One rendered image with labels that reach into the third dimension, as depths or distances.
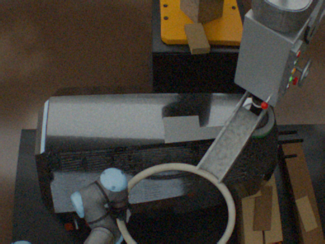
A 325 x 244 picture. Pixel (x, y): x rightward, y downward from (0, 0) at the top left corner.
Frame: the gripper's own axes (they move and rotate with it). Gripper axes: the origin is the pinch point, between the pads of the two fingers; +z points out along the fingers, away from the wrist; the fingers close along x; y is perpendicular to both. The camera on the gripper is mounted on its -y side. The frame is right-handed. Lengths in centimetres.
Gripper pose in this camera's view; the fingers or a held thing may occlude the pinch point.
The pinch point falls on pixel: (121, 213)
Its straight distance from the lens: 184.7
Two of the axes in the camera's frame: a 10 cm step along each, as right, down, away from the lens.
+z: -0.3, 5.8, 8.2
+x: 9.9, 1.2, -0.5
